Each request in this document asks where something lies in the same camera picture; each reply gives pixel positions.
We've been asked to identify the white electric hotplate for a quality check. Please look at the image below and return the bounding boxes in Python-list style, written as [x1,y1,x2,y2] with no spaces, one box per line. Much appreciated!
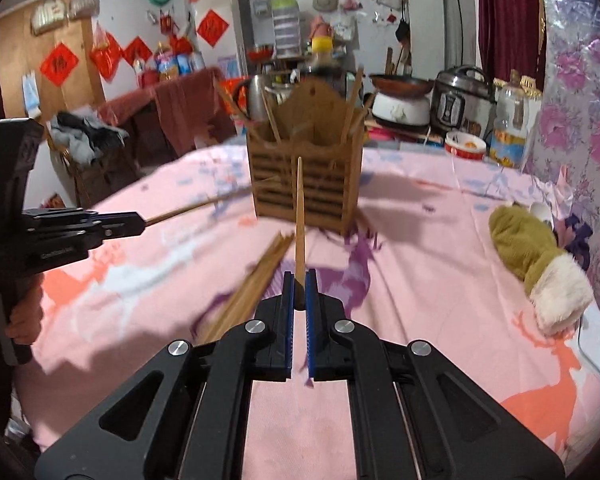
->
[372,92,430,127]

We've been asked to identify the clear oil bottle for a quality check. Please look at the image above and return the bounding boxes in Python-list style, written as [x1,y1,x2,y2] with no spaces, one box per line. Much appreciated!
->
[489,70,528,169]

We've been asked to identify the dark soy sauce bottle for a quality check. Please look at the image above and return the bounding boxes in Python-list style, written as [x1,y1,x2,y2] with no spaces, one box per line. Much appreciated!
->
[300,36,347,91]

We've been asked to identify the chopstick in holder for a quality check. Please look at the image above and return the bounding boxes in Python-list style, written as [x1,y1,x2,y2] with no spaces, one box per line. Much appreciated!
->
[261,87,282,144]
[340,65,364,144]

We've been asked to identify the chopstick in holder right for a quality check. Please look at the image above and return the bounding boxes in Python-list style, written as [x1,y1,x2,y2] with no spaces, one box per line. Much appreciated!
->
[340,65,364,144]

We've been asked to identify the dark red curtain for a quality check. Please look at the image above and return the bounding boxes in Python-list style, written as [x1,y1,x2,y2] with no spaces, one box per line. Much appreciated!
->
[477,0,546,89]

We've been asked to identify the olive green plush glove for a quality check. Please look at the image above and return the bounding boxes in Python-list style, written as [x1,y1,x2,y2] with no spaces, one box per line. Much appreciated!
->
[489,205,594,337]

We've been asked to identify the red cloth covered table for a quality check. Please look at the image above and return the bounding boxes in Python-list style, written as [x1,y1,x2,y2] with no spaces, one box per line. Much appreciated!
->
[97,67,236,156]

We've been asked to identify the person left hand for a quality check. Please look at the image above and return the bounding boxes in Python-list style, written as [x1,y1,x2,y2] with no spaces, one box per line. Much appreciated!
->
[5,274,44,346]

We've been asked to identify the brown frying pan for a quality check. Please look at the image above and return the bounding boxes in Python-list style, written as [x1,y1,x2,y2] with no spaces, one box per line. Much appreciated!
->
[370,74,434,99]

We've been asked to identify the white tissue pack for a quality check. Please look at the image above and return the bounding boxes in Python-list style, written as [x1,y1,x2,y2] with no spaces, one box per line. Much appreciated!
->
[577,301,600,378]

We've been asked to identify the silver pressure cooker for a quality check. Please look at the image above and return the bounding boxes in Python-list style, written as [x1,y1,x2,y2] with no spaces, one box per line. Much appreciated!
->
[430,65,496,140]

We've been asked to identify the chopstick in holder left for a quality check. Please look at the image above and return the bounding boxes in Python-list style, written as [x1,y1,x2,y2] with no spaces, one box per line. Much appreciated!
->
[261,87,282,144]

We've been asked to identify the white refrigerator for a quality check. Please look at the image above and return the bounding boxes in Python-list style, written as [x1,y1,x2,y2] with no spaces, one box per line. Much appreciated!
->
[189,0,254,79]

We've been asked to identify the pink printed tablecloth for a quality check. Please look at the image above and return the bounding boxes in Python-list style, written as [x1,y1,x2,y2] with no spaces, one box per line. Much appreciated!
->
[16,146,600,469]

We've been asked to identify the red white food bowl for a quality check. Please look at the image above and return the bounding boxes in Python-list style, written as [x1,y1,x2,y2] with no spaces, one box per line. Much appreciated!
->
[444,131,486,160]

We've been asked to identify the wooden utensil holder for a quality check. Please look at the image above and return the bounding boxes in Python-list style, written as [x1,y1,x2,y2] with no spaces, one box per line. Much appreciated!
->
[246,77,366,235]

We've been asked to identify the steel electric kettle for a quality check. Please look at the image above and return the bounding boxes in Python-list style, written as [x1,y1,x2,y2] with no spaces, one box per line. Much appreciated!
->
[232,74,271,122]

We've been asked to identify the wooden chopstick bundle on table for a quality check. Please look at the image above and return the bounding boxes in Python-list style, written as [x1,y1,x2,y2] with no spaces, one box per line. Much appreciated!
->
[195,233,294,344]

